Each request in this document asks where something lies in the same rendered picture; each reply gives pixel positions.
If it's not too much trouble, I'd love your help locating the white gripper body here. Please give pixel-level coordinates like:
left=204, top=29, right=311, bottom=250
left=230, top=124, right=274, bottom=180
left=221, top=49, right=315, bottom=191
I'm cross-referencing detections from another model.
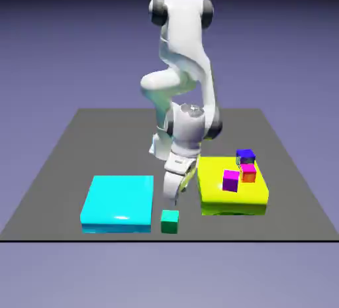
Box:
left=162, top=160, right=197, bottom=203

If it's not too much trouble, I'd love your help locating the small green cube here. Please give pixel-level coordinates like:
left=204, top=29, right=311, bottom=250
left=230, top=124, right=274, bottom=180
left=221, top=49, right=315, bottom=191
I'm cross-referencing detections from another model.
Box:
left=160, top=209, right=179, bottom=234

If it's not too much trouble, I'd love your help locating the small purple cube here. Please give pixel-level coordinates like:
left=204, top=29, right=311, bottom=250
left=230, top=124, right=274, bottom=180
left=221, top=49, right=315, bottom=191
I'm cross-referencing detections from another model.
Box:
left=222, top=169, right=240, bottom=193

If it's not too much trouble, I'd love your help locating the small pink cube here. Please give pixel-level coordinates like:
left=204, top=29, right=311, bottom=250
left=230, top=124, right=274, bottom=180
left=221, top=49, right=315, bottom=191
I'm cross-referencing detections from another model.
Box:
left=240, top=164, right=258, bottom=183

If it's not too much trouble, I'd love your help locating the small blue cube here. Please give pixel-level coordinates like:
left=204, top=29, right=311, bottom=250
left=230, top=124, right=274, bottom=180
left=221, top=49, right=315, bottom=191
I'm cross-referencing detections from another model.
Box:
left=236, top=148, right=256, bottom=166

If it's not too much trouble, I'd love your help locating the large cyan box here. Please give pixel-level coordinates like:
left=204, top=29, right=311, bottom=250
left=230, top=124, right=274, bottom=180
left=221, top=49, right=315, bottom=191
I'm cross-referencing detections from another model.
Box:
left=79, top=175, right=155, bottom=234

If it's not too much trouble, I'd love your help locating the large yellow box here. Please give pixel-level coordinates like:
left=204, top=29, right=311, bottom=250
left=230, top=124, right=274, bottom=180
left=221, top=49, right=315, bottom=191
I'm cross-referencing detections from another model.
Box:
left=197, top=156, right=269, bottom=217

